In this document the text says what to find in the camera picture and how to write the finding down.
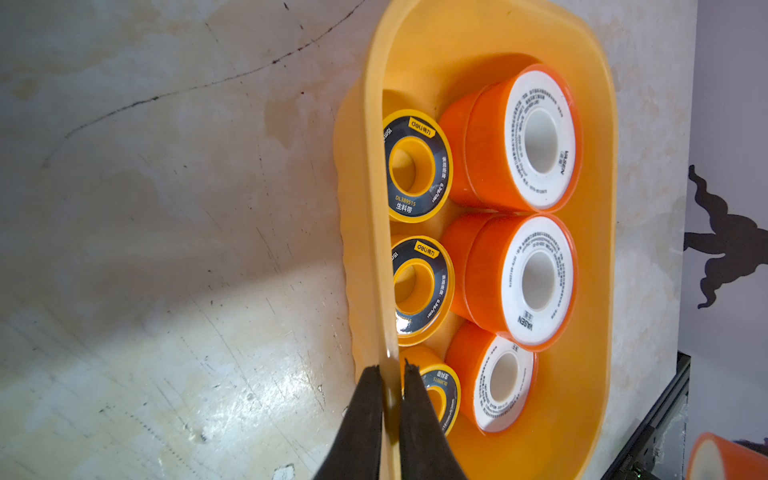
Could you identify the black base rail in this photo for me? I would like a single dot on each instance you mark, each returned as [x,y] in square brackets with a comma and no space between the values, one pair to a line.
[656,449]

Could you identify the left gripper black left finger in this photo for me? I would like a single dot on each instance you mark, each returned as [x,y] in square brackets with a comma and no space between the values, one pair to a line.
[356,450]

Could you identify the yellow plastic storage box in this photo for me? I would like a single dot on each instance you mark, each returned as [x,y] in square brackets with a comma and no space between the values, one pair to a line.
[426,55]

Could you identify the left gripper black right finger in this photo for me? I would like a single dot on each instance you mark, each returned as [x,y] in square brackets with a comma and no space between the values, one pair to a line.
[424,450]

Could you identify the black yellow tape roll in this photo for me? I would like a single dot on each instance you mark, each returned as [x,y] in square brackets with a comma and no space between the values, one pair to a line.
[441,383]
[419,166]
[424,281]

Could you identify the orange white tape roll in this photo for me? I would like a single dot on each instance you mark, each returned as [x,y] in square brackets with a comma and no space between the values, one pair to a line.
[496,377]
[714,457]
[516,275]
[516,143]

